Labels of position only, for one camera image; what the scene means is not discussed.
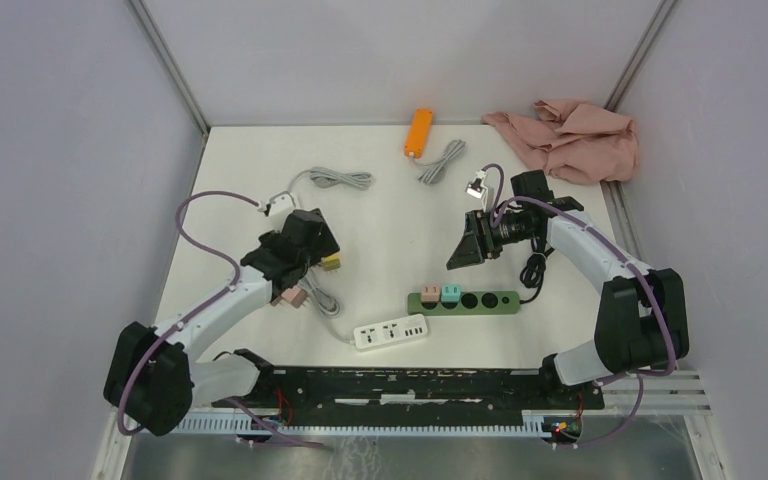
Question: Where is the long white power strip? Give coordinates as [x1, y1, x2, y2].
[353, 314, 430, 351]

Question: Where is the grey cable of orange strip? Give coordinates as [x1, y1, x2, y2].
[413, 138, 468, 186]

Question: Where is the grey cable of small strip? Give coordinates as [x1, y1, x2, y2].
[287, 166, 375, 197]

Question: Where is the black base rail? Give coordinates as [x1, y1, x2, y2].
[240, 366, 605, 427]

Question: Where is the purple cable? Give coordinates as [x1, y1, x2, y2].
[115, 190, 332, 452]
[479, 163, 680, 452]

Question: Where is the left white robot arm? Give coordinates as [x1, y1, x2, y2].
[103, 209, 339, 436]

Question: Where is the yellow plug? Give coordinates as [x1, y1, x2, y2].
[320, 253, 341, 271]

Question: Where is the dark green power strip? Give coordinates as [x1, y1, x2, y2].
[406, 291, 521, 317]

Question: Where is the grey cable of white strip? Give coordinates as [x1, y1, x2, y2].
[301, 271, 357, 344]

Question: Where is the pink crumpled cloth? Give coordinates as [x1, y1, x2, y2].
[482, 99, 640, 185]

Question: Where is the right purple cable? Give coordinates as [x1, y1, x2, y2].
[479, 163, 680, 452]

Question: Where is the black power cable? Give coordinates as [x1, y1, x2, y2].
[518, 235, 554, 306]

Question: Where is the orange power strip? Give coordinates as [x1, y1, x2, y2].
[403, 108, 433, 159]

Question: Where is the pink plug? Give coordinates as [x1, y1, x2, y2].
[270, 286, 309, 309]
[420, 284, 442, 303]

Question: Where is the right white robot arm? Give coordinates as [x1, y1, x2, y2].
[446, 167, 689, 408]

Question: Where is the teal plug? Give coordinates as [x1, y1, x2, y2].
[440, 284, 462, 303]

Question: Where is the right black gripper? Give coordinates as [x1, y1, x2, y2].
[447, 208, 536, 269]

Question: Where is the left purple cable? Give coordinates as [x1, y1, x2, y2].
[115, 190, 332, 452]

